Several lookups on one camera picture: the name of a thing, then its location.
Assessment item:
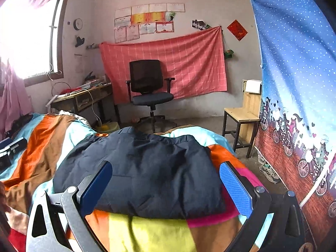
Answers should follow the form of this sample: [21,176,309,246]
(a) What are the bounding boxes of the dark navy puffer jacket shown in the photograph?
[53,127,226,219]

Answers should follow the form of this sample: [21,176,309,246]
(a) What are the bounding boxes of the grey white sneaker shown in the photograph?
[258,155,281,184]

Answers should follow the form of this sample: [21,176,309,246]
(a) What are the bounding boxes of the colourful striped bed blanket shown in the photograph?
[1,114,261,251]

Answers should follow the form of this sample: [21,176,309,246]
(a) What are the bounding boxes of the pink hanging garment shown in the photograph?
[1,62,33,139]

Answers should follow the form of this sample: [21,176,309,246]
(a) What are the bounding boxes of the wooden chair with black legs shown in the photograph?
[222,80,262,158]

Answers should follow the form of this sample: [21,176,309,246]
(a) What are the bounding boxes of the yellow green plastic container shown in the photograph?
[95,122,120,134]

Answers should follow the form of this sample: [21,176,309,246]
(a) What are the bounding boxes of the wooden desk with shelves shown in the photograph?
[46,83,121,124]

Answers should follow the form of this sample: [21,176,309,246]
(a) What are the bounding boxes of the black office chair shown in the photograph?
[125,60,177,133]

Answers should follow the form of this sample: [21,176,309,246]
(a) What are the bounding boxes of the blue bicycle print curtain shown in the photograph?
[250,0,335,244]

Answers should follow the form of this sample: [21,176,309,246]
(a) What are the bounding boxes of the white cable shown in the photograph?
[48,81,103,126]

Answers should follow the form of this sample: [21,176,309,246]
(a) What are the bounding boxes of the black wall hook ornament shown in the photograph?
[75,36,85,48]

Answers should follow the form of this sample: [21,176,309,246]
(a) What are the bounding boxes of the red checked wall cloth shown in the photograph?
[99,26,227,104]

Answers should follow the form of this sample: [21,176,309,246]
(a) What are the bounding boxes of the green wall ornament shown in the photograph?
[224,50,234,60]

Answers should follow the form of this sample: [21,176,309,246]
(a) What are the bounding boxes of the round wall clock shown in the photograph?
[73,18,83,31]

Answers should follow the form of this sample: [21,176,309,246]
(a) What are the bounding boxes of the red paper wall decoration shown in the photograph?
[227,19,248,41]

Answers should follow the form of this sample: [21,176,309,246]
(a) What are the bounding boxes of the paper certificates on wall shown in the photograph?
[114,3,185,43]

